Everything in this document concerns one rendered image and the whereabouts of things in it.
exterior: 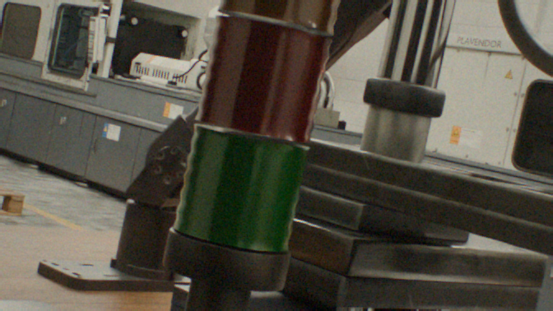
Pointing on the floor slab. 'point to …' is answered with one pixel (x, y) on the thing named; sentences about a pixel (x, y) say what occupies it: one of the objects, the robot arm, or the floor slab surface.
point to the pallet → (11, 201)
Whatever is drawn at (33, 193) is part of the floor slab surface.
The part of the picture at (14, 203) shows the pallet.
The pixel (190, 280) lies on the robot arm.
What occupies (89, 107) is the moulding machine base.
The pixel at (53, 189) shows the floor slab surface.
